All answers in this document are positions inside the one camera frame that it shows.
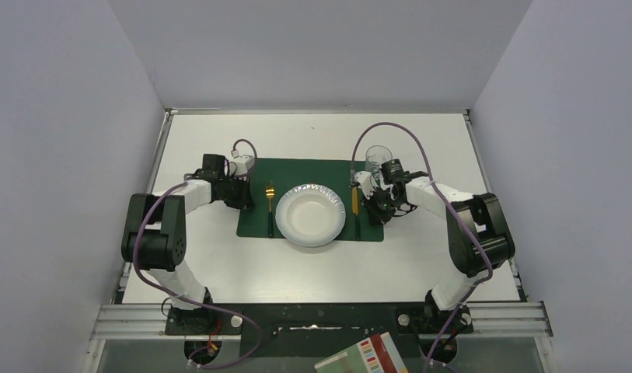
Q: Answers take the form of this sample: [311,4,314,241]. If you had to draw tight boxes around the gold knife black handle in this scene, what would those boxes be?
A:
[351,183,361,241]

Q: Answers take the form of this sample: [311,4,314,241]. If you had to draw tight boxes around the aluminium frame rail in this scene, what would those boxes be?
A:
[91,302,553,341]

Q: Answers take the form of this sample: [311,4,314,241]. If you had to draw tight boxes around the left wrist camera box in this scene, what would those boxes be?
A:
[231,155,256,178]

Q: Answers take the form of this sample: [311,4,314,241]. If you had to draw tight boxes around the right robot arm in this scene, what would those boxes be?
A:
[351,159,515,320]

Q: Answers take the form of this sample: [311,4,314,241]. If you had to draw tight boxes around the white plate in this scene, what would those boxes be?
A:
[274,183,347,248]

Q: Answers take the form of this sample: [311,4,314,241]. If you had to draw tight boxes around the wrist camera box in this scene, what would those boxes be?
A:
[231,155,256,178]
[354,171,379,200]

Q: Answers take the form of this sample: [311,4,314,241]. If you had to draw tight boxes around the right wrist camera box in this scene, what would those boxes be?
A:
[354,171,379,200]

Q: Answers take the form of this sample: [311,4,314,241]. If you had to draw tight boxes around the gold fork black handle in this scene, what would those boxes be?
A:
[265,180,275,239]

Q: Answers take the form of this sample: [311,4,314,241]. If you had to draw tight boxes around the green placemat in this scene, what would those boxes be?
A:
[236,159,384,242]

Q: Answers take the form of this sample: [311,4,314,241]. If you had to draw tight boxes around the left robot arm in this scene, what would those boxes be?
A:
[121,151,257,329]

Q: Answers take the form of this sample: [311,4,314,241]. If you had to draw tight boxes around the colourful booklet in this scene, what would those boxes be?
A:
[314,332,408,373]

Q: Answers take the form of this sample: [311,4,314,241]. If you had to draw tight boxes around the clear plastic cup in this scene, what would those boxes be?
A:
[365,145,393,180]

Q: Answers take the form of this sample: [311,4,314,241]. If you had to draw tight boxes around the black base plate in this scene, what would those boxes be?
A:
[164,302,474,358]

